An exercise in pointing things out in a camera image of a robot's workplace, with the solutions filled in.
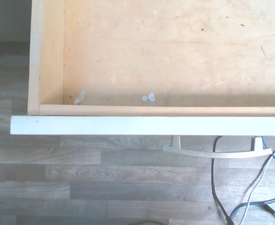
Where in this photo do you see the dark grey floor cable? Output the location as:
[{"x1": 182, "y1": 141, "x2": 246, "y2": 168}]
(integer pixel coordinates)
[{"x1": 211, "y1": 135, "x2": 235, "y2": 225}]

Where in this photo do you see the light grey floor cable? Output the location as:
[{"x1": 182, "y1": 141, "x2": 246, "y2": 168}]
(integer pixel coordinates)
[{"x1": 242, "y1": 140, "x2": 275, "y2": 225}]

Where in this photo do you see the white-fronted wooden drawer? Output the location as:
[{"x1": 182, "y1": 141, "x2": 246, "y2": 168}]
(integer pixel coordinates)
[{"x1": 10, "y1": 0, "x2": 275, "y2": 136}]

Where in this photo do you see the silver curved drawer handle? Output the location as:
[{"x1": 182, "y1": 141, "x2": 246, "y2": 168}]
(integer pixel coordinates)
[{"x1": 162, "y1": 135, "x2": 272, "y2": 160}]

